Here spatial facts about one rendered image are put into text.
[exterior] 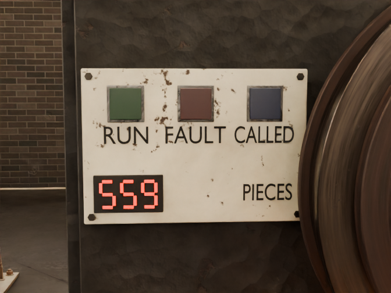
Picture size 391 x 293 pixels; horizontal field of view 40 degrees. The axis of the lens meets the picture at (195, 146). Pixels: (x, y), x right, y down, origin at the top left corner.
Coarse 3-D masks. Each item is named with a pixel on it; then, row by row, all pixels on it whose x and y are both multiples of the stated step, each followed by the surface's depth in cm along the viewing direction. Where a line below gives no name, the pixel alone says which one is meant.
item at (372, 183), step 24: (384, 96) 49; (384, 120) 48; (384, 144) 48; (360, 168) 50; (384, 168) 48; (360, 192) 49; (384, 192) 49; (360, 216) 49; (384, 216) 49; (360, 240) 50; (384, 240) 49; (384, 264) 49; (384, 288) 50
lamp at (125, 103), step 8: (112, 88) 60; (120, 88) 60; (128, 88) 61; (136, 88) 61; (112, 96) 60; (120, 96) 61; (128, 96) 61; (136, 96) 61; (112, 104) 61; (120, 104) 61; (128, 104) 61; (136, 104) 61; (112, 112) 61; (120, 112) 61; (128, 112) 61; (136, 112) 61
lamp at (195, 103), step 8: (184, 88) 61; (192, 88) 61; (200, 88) 61; (208, 88) 61; (184, 96) 61; (192, 96) 61; (200, 96) 61; (208, 96) 61; (184, 104) 61; (192, 104) 61; (200, 104) 61; (208, 104) 61; (184, 112) 61; (192, 112) 61; (200, 112) 61; (208, 112) 61
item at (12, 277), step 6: (0, 204) 332; (0, 252) 333; (0, 258) 333; (0, 264) 334; (0, 270) 335; (0, 276) 335; (6, 276) 343; (12, 276) 343; (18, 276) 348; (0, 282) 332; (6, 282) 332; (12, 282) 334; (0, 288) 322; (6, 288) 322
